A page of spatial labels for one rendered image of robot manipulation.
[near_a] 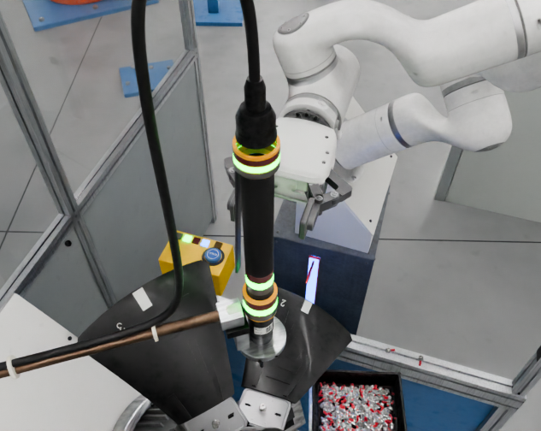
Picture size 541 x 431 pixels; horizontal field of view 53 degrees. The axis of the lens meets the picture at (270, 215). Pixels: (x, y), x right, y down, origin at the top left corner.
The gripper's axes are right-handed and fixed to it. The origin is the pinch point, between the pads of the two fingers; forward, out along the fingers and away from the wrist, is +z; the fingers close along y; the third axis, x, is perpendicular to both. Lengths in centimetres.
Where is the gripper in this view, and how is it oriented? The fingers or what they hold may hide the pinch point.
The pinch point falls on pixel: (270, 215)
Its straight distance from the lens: 63.8
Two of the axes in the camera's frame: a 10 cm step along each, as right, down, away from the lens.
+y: -9.5, -2.4, 2.0
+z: -3.1, 7.2, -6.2
